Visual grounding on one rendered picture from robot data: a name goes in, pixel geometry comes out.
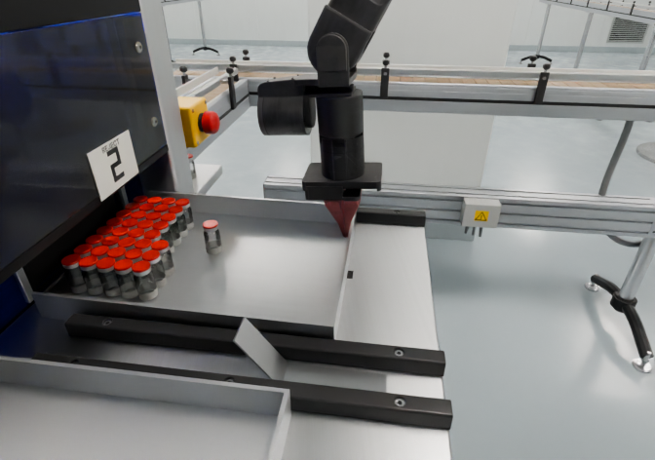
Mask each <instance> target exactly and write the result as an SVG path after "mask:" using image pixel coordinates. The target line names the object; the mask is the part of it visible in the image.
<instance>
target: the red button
mask: <svg viewBox="0 0 655 460"><path fill-rule="evenodd" d="M219 126H220V121H219V117H218V115H217V113H215V112H214V111H205V112H204V114H203V116H202V128H203V131H204V133H205V134H216V133H217V132H218V130H219Z"/></svg>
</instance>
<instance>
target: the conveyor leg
mask: <svg viewBox="0 0 655 460"><path fill-rule="evenodd" d="M654 254H655V238H643V239H642V241H641V244H640V246H639V248H638V250H637V253H636V256H635V258H634V261H633V263H632V265H631V267H630V270H629V272H628V274H627V276H626V279H625V281H624V283H623V284H622V287H621V289H620V291H619V296H620V297H621V298H623V299H625V300H634V298H635V296H636V293H637V290H638V288H639V286H640V284H641V282H642V280H643V278H644V276H645V273H646V271H647V269H648V267H649V265H650V263H651V261H652V259H653V256H654Z"/></svg>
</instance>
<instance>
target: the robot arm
mask: <svg viewBox="0 0 655 460"><path fill-rule="evenodd" d="M391 2H392V0H329V2H328V4H327V5H325V6H324V8H323V10H322V12H321V15H320V17H319V19H318V21H317V23H316V25H315V27H314V29H313V31H312V33H311V35H310V38H309V40H308V45H307V54H308V58H309V60H310V62H311V64H312V66H313V67H314V68H315V69H316V70H317V73H318V74H302V75H299V74H297V75H296V76H289V77H280V78H276V77H274V78H272V79H269V80H267V81H265V82H263V83H261V84H260V85H259V86H258V88H257V93H258V101H257V119H258V125H259V127H260V130H261V132H262V133H263V134H264V135H309V134H310V133H311V131H312V128H314V127H315V123H316V102H317V115H318V127H319V141H320V152H321V163H311V164H309V166H308V168H307V171H306V173H305V175H304V176H303V178H302V189H303V191H305V197H306V200H320V201H324V203H325V206H326V207H327V209H328V210H329V212H330V213H331V215H332V216H333V217H334V219H335V220H336V222H337V223H338V225H339V228H340V230H341V232H342V235H343V237H345V238H346V237H348V234H349V229H350V225H351V221H352V219H353V217H354V215H355V213H356V211H357V209H358V207H359V204H360V201H361V196H362V189H377V192H378V191H380V190H381V179H382V163H379V162H365V144H364V104H363V91H362V90H360V89H356V86H354V84H352V83H353V81H354V80H355V79H356V78H357V63H358V62H359V61H360V59H361V58H362V56H363V54H364V52H365V51H366V48H367V46H368V44H369V43H370V41H371V39H372V37H373V35H374V33H375V32H376V28H377V26H378V25H379V23H380V22H381V20H382V18H383V16H384V15H385V13H386V11H387V9H388V7H389V5H390V4H391ZM315 98H316V101H315ZM345 189H346V190H345Z"/></svg>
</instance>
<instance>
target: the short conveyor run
mask: <svg viewBox="0 0 655 460"><path fill-rule="evenodd" d="M179 71H181V72H182V74H183V75H182V76H181V79H182V86H180V87H178V88H176V93H177V97H179V96H193V97H204V98H205V99H206V101H207V108H208V111H214V112H215V113H217V115H218V117H219V121H220V126H219V130H218V132H217V133H216V134H211V135H210V136H209V137H207V138H206V139H205V140H204V141H203V142H202V143H201V144H200V145H198V146H197V147H195V148H192V147H186V148H187V154H192V155H193V161H194V160H195V159H196V158H197V157H198V156H199V155H200V154H201V153H202V152H203V151H204V150H205V149H207V148H208V147H209V146H210V145H211V144H212V143H213V142H214V141H215V140H216V139H217V138H218V137H219V136H220V135H221V134H223V133H224V132H225V131H226V130H227V129H228V128H229V127H230V126H231V125H232V124H233V123H234V122H235V121H236V120H237V119H238V118H239V117H241V116H242V115H243V114H244V113H245V112H246V111H247V110H248V109H249V108H250V93H249V82H248V80H247V79H244V80H240V81H234V76H235V75H237V74H238V68H237V67H234V68H232V67H227V68H226V73H224V74H223V75H221V76H219V77H218V78H216V79H213V78H212V77H213V76H215V75H216V74H218V67H215V68H213V69H212V70H210V71H208V72H206V73H204V74H202V75H200V76H198V77H197V78H195V79H188V75H187V74H185V72H187V67H186V66H185V65H182V66H181V67H180V68H179Z"/></svg>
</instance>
